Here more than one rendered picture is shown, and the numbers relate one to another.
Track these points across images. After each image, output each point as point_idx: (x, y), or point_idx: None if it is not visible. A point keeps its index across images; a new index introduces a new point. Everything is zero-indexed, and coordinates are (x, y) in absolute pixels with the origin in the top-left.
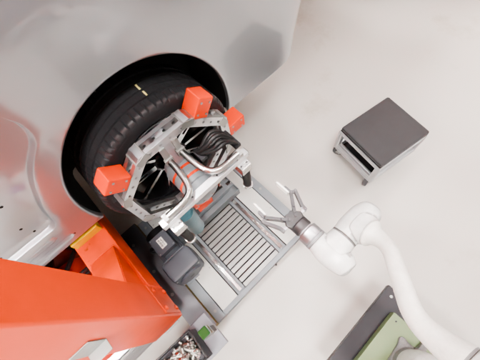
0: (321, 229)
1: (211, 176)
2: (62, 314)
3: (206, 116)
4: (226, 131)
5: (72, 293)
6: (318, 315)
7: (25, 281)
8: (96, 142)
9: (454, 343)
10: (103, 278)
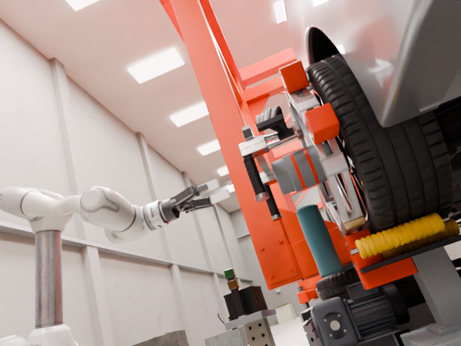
0: (146, 208)
1: (287, 169)
2: (217, 130)
3: (288, 93)
4: (279, 114)
5: (233, 139)
6: None
7: (229, 116)
8: None
9: (41, 193)
10: (259, 169)
